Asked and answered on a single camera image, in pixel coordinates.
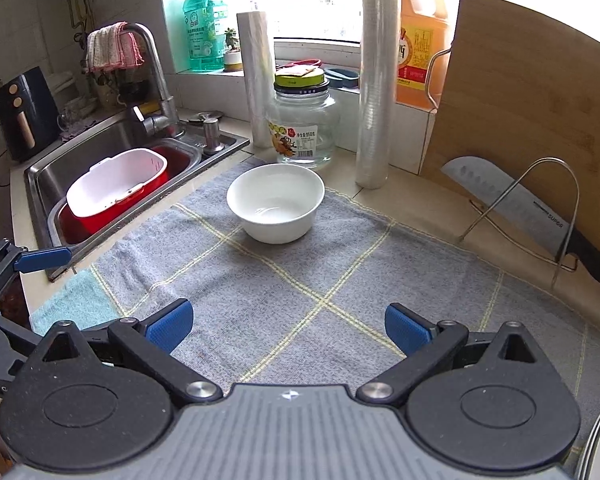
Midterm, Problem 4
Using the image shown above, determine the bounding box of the white floral bowl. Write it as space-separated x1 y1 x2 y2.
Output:
226 164 325 245

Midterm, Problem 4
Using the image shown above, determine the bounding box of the steel kitchen knife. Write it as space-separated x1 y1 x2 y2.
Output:
442 156 600 283

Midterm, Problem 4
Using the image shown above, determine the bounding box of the teal towel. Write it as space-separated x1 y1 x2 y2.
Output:
30 269 123 336

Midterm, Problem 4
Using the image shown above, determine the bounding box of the red white colander basin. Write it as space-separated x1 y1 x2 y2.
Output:
57 145 199 244

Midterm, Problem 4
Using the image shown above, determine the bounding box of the black air fryer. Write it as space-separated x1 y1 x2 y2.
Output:
0 66 60 162

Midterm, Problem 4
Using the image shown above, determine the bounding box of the sink soap dispenser knob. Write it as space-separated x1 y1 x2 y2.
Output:
186 110 224 156

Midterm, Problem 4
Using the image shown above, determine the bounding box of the steel sink faucet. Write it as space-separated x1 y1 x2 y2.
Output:
123 23 182 138

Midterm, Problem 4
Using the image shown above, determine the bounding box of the pink dishcloth on faucet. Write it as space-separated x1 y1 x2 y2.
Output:
85 22 144 73

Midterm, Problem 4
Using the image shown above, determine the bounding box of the tall plastic wrap roll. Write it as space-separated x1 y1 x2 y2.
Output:
355 0 401 190

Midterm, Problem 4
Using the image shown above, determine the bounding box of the glass jar with yellow lid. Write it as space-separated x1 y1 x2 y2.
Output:
265 64 340 169

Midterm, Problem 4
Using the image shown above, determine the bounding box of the blue lid on sill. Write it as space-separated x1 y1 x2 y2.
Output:
324 67 360 89

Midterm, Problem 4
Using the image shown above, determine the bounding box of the bamboo cutting board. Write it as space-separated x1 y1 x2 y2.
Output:
420 0 600 250

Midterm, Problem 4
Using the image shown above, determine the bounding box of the small potted plant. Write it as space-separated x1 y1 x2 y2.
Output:
223 28 242 73

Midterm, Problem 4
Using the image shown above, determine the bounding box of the orange oil jug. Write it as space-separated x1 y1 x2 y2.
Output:
396 0 451 110

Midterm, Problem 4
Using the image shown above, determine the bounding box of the green dish soap bottle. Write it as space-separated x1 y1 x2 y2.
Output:
183 0 226 73

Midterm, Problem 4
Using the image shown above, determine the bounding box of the short plastic wrap roll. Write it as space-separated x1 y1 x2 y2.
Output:
236 11 275 148

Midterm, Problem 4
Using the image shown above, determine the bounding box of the metal wire rack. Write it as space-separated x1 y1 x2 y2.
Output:
443 156 580 288

